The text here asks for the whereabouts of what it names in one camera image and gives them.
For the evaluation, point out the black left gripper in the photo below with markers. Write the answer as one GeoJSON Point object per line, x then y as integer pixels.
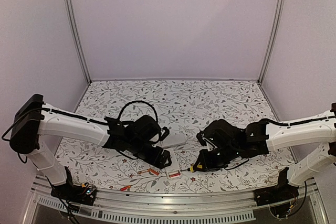
{"type": "Point", "coordinates": [160, 163]}

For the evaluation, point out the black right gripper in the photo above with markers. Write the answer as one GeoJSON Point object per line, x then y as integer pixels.
{"type": "Point", "coordinates": [207, 166]}

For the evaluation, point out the yellow handled screwdriver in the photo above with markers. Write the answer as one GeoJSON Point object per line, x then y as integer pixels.
{"type": "Point", "coordinates": [192, 169]}

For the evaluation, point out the white remote control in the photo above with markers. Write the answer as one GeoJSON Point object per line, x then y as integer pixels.
{"type": "Point", "coordinates": [173, 140]}

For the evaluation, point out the red gold battery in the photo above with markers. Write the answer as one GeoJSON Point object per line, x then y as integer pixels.
{"type": "Point", "coordinates": [126, 188]}

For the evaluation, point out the white remote with green logo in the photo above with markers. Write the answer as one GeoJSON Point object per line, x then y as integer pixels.
{"type": "Point", "coordinates": [174, 167]}

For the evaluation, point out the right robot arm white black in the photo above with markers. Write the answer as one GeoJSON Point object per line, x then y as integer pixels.
{"type": "Point", "coordinates": [223, 142]}

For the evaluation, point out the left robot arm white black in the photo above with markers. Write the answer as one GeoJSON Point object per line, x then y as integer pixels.
{"type": "Point", "coordinates": [36, 118]}

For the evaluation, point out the floral patterned table mat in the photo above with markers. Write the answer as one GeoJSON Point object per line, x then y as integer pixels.
{"type": "Point", "coordinates": [185, 107]}

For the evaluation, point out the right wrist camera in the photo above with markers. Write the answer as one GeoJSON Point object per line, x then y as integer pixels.
{"type": "Point", "coordinates": [205, 142]}

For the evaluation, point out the front aluminium rail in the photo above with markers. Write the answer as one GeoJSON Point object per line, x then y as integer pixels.
{"type": "Point", "coordinates": [113, 206]}

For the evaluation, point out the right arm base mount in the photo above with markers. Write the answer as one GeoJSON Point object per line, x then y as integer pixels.
{"type": "Point", "coordinates": [274, 194]}

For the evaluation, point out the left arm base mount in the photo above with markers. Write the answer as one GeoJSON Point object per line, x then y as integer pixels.
{"type": "Point", "coordinates": [84, 195]}

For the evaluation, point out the right aluminium frame post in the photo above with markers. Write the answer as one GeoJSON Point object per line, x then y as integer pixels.
{"type": "Point", "coordinates": [271, 41]}

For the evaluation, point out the aluminium frame post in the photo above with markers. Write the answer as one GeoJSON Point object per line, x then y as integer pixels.
{"type": "Point", "coordinates": [77, 41]}
{"type": "Point", "coordinates": [271, 41]}

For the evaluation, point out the left aluminium frame post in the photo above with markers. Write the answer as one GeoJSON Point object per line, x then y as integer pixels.
{"type": "Point", "coordinates": [77, 41]}

